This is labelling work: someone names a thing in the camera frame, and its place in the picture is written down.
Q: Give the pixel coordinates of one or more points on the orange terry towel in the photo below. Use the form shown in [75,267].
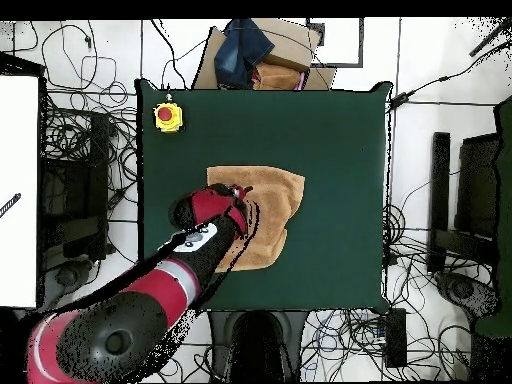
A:
[276,200]

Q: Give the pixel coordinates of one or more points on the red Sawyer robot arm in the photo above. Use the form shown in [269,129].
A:
[160,288]

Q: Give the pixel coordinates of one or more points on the dark green table cloth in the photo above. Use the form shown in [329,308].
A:
[320,160]
[504,200]

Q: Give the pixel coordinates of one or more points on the yellow emergency stop button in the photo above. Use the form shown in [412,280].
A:
[168,118]

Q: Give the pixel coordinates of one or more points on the folded orange towel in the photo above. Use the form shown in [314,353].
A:
[276,76]

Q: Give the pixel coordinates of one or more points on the blue jeans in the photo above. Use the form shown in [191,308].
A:
[240,52]

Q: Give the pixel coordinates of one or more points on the black stand base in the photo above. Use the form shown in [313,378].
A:
[98,160]
[440,180]

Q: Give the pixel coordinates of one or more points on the brown cardboard box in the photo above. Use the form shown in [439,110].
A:
[292,44]

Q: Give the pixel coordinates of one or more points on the black power strip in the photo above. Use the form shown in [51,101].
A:
[396,340]

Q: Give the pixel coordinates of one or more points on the black striped rod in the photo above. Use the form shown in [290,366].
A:
[10,204]

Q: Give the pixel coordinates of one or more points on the black tripod leg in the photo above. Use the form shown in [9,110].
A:
[490,38]

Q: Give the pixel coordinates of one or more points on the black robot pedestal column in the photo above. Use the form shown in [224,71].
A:
[258,348]

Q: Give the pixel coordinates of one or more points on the black pedestal foot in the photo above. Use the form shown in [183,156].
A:
[66,276]
[460,290]

